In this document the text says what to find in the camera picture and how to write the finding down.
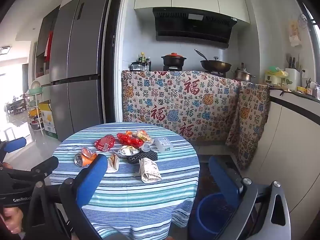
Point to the wall decoration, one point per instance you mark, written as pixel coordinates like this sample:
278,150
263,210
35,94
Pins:
294,33

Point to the black foam mesh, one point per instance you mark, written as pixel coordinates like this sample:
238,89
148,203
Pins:
142,157

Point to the glass jar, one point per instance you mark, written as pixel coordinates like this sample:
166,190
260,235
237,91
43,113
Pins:
136,66

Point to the orange yellow snack packet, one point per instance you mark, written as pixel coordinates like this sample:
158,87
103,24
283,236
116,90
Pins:
143,136

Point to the tall wall shelf unit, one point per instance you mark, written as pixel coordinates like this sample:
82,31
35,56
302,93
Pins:
41,62

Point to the white base cabinet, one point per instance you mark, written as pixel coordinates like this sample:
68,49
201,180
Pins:
287,142

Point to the white knife holder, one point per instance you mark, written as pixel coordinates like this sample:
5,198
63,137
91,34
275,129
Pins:
292,80

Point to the small wall fan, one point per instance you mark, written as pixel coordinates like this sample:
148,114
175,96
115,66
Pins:
302,21

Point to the printed paper bag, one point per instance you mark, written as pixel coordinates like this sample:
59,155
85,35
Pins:
150,171

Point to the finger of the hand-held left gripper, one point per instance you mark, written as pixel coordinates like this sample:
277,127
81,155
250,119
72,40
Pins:
42,166
15,143

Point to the clear plastic box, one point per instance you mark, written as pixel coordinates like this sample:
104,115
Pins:
163,145

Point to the black range hood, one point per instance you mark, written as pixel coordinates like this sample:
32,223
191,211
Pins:
192,27

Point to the orange snack wrapper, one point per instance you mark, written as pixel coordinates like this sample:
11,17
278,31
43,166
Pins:
83,160

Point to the steel pot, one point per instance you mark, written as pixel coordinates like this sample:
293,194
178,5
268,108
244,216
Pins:
242,75

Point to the dining table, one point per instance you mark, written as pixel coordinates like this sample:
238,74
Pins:
15,105

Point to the narrow printed blanket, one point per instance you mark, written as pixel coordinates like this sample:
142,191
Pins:
252,120

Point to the hexagon patterned floor mat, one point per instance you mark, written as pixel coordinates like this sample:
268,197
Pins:
203,177

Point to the white paper food wrapper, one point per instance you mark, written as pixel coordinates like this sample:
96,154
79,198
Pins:
127,151

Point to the red snack packet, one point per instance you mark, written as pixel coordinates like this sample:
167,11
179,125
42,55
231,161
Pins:
105,143

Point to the dark wok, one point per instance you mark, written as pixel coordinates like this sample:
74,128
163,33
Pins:
216,66

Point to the red hanging cloth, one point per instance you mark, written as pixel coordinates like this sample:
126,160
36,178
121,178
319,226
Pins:
48,45

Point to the grey refrigerator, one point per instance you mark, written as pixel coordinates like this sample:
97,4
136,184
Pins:
80,55

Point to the black clay pot red lid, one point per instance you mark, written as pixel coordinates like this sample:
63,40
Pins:
173,60

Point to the black door frame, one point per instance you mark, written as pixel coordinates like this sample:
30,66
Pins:
111,55

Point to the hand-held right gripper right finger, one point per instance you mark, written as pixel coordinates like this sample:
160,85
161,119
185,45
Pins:
222,177

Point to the small white paper wrapper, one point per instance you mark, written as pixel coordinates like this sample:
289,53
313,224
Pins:
113,163

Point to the striped tablecloth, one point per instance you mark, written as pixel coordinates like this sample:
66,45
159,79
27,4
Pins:
140,200

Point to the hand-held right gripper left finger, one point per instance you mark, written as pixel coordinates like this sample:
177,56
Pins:
92,180

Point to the person's left hand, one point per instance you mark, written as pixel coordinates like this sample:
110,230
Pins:
11,217

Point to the oil bottle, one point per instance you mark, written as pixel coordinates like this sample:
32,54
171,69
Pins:
142,58

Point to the large printed blanket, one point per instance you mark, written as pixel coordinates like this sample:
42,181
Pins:
175,100

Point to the cardboard box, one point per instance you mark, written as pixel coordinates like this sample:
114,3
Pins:
47,120

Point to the clear plastic wrapper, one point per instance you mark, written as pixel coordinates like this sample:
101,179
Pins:
146,147

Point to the red wrapper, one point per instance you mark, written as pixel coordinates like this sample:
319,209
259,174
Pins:
128,140

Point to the rack of basins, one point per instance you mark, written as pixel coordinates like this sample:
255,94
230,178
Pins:
33,92

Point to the crushed pink drink can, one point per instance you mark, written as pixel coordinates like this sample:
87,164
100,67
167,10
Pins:
86,151

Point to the gas stove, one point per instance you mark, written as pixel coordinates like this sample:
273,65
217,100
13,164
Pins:
172,68

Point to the blue plastic waste basket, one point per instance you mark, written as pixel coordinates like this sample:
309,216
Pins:
212,212

